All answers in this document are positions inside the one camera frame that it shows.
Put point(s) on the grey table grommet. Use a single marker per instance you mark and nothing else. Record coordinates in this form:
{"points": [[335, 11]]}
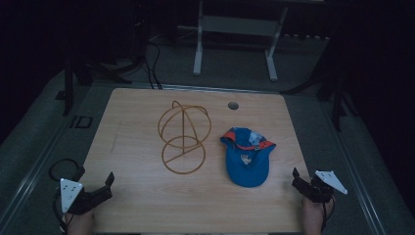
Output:
{"points": [[233, 105]]}

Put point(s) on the white metal desk frame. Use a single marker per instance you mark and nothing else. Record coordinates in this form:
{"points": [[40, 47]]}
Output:
{"points": [[235, 26]]}

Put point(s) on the person's left hand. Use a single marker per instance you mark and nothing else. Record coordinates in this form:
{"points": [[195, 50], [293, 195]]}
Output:
{"points": [[80, 223]]}

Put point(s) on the black floor bracket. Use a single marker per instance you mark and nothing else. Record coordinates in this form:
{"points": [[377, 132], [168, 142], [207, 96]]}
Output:
{"points": [[83, 122]]}

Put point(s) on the person's right hand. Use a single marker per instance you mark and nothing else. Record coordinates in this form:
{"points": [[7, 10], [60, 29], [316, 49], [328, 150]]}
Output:
{"points": [[313, 217]]}

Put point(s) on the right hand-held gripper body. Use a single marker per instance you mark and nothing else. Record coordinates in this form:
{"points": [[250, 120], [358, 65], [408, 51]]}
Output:
{"points": [[326, 182]]}

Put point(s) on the blue baseball cap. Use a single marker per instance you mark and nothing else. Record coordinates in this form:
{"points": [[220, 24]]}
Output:
{"points": [[248, 158]]}

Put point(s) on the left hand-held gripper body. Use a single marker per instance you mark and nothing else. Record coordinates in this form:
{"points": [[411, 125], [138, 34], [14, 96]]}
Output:
{"points": [[70, 192]]}

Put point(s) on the black tripod stand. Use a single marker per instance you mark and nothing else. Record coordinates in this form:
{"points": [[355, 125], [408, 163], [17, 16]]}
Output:
{"points": [[337, 104], [68, 84]]}

